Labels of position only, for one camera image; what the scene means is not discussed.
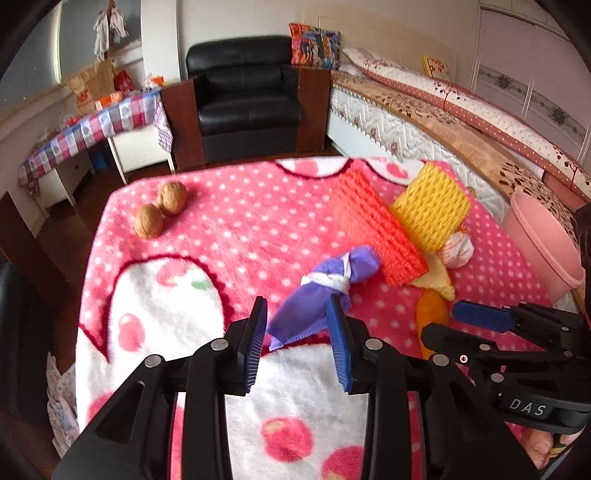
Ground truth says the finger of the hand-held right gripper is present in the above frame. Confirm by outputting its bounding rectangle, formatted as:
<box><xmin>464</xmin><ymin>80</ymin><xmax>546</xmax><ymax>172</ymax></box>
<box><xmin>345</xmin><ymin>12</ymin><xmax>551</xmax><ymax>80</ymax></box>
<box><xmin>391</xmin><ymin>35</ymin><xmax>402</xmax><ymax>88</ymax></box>
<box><xmin>421</xmin><ymin>322</ymin><xmax>570</xmax><ymax>371</ymax></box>
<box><xmin>454</xmin><ymin>299</ymin><xmax>588</xmax><ymax>343</ymax></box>

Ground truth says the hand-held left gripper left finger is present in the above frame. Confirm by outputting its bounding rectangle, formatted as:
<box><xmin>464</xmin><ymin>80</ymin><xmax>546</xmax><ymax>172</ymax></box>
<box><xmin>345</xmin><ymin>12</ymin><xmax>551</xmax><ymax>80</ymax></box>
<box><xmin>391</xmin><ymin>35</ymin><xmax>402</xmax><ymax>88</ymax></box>
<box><xmin>51</xmin><ymin>295</ymin><xmax>269</xmax><ymax>480</ymax></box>

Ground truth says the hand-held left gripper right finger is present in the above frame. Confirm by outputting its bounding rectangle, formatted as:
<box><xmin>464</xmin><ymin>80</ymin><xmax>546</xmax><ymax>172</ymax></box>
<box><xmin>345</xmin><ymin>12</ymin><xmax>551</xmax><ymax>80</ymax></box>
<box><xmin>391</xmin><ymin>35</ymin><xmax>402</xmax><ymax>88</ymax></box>
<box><xmin>325</xmin><ymin>293</ymin><xmax>539</xmax><ymax>480</ymax></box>

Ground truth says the purple cloth bundle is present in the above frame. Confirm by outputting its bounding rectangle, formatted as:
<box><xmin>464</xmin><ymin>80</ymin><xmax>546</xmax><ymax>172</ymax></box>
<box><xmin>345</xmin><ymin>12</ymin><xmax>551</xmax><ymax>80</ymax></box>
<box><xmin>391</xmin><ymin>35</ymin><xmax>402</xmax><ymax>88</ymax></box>
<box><xmin>268</xmin><ymin>244</ymin><xmax>380</xmax><ymax>352</ymax></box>

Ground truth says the small yellow foam net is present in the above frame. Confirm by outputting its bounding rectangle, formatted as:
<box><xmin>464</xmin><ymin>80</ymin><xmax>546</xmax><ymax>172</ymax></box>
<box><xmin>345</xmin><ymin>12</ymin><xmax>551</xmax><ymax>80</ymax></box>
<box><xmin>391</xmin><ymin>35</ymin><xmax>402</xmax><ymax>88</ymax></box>
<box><xmin>413</xmin><ymin>251</ymin><xmax>456</xmax><ymax>302</ymax></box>

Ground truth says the pink plastic basin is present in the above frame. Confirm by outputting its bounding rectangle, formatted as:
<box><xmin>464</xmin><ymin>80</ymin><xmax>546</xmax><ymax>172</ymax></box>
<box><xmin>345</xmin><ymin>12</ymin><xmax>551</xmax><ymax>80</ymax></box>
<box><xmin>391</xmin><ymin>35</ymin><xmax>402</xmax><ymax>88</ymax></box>
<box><xmin>501</xmin><ymin>191</ymin><xmax>585</xmax><ymax>301</ymax></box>

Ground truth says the red foam net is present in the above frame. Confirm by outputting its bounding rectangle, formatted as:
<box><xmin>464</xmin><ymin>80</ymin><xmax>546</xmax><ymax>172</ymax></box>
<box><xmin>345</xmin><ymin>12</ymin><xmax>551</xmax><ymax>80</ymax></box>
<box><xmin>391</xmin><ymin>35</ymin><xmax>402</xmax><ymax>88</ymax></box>
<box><xmin>330</xmin><ymin>170</ymin><xmax>430</xmax><ymax>288</ymax></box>

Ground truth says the large yellow foam net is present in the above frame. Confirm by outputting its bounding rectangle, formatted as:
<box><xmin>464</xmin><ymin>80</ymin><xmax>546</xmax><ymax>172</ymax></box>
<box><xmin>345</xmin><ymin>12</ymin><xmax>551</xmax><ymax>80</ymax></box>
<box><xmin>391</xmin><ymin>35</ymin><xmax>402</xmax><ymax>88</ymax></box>
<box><xmin>390</xmin><ymin>161</ymin><xmax>472</xmax><ymax>254</ymax></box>

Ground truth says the person's right hand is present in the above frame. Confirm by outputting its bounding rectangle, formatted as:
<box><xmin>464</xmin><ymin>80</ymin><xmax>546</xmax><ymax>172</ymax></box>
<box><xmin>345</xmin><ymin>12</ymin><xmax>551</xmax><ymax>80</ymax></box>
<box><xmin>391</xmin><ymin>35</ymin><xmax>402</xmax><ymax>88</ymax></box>
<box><xmin>524</xmin><ymin>427</ymin><xmax>583</xmax><ymax>469</ymax></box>

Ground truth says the pink polka dot blanket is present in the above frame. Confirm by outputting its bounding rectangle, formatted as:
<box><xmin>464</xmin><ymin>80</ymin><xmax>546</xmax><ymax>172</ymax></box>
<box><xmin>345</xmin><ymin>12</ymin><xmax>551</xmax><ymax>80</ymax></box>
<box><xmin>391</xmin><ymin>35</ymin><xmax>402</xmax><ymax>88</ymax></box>
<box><xmin>74</xmin><ymin>157</ymin><xmax>559</xmax><ymax>480</ymax></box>

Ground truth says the brown walnut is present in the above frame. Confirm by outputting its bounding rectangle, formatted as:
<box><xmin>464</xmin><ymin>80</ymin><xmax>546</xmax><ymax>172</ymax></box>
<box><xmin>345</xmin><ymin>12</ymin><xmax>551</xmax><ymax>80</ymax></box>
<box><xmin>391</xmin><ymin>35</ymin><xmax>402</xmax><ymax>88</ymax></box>
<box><xmin>134</xmin><ymin>204</ymin><xmax>164</xmax><ymax>239</ymax></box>
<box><xmin>157</xmin><ymin>182</ymin><xmax>188</xmax><ymax>216</ymax></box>

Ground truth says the brown floral bedspread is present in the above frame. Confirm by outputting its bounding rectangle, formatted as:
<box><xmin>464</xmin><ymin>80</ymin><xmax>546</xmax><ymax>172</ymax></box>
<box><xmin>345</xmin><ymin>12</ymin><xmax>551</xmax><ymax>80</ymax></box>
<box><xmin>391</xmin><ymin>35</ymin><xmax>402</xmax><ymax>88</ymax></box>
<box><xmin>330</xmin><ymin>69</ymin><xmax>578</xmax><ymax>222</ymax></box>

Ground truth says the white patterned cloth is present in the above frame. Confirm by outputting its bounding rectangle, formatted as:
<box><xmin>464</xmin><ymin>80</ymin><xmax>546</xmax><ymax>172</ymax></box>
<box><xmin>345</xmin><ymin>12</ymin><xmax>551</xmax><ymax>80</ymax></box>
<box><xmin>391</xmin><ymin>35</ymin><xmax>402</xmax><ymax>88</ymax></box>
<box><xmin>45</xmin><ymin>353</ymin><xmax>81</xmax><ymax>457</ymax></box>

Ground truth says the bed with floral quilt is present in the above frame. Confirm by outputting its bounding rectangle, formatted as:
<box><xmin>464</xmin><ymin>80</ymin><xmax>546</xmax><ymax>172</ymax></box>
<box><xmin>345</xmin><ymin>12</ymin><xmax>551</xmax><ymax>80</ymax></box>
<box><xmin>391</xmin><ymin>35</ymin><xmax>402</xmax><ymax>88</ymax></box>
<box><xmin>342</xmin><ymin>46</ymin><xmax>591</xmax><ymax>204</ymax></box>

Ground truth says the white table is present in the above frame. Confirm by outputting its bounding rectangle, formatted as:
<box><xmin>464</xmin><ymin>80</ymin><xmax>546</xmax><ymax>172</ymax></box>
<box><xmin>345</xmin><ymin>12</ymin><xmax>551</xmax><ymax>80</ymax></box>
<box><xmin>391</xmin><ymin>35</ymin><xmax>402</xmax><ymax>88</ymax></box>
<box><xmin>28</xmin><ymin>124</ymin><xmax>176</xmax><ymax>208</ymax></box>

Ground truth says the black leather armchair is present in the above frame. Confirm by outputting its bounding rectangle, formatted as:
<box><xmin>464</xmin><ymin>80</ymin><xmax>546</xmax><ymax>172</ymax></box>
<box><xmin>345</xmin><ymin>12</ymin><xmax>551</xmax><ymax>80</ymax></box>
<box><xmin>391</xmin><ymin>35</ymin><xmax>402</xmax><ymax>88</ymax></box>
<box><xmin>0</xmin><ymin>191</ymin><xmax>79</xmax><ymax>416</ymax></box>
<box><xmin>159</xmin><ymin>36</ymin><xmax>333</xmax><ymax>172</ymax></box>

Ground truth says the yellow pillow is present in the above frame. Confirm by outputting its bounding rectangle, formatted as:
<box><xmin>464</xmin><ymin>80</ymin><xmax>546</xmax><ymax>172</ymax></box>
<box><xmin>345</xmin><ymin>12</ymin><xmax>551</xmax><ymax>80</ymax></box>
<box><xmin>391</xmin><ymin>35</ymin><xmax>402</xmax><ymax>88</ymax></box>
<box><xmin>421</xmin><ymin>55</ymin><xmax>451</xmax><ymax>80</ymax></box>

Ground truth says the white wardrobe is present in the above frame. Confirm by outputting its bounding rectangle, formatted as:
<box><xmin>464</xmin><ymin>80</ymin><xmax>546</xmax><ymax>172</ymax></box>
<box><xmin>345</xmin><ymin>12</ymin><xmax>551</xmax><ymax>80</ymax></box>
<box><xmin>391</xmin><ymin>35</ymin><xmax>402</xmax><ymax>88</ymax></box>
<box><xmin>468</xmin><ymin>4</ymin><xmax>591</xmax><ymax>153</ymax></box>

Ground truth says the side table with checked cloth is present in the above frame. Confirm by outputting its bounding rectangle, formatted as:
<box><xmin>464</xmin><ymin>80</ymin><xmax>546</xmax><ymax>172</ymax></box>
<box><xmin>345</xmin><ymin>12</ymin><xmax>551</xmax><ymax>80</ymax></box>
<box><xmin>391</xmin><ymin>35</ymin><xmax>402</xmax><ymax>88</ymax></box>
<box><xmin>18</xmin><ymin>90</ymin><xmax>174</xmax><ymax>188</ymax></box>

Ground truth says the colourful printed cushion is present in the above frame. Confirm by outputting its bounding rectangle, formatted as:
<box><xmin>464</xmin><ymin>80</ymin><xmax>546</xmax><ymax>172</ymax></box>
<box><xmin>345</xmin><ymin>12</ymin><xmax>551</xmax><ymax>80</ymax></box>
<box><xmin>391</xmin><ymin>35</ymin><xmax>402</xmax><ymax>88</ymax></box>
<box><xmin>289</xmin><ymin>23</ymin><xmax>341</xmax><ymax>71</ymax></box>

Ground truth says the brown paper bag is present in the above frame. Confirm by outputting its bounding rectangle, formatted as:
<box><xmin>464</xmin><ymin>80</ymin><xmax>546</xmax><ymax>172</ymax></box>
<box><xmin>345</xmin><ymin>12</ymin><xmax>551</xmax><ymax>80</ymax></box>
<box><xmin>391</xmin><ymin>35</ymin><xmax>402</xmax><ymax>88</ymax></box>
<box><xmin>67</xmin><ymin>60</ymin><xmax>116</xmax><ymax>114</ymax></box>

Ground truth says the white garment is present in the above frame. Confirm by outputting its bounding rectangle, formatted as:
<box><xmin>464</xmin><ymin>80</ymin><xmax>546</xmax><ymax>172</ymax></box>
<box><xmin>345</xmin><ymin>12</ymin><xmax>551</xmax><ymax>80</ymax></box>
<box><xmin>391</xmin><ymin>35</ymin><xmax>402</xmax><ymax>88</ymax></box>
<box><xmin>93</xmin><ymin>7</ymin><xmax>130</xmax><ymax>61</ymax></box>

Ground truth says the grey window blind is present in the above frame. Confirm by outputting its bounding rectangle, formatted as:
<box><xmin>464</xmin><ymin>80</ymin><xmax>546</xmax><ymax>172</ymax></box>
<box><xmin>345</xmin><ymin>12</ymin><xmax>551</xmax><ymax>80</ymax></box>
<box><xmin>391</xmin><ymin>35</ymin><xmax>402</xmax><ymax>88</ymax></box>
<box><xmin>0</xmin><ymin>9</ymin><xmax>63</xmax><ymax>109</ymax></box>
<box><xmin>60</xmin><ymin>0</ymin><xmax>141</xmax><ymax>84</ymax></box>

